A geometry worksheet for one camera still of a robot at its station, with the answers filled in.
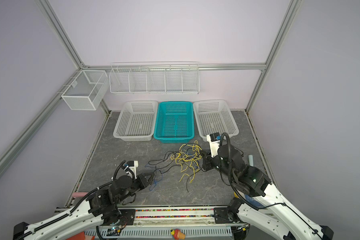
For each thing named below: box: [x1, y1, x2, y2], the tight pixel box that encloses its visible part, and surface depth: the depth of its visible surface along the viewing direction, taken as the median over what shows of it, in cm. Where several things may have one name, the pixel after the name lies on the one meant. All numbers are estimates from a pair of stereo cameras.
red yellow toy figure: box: [170, 228, 186, 240], surface depth 68 cm
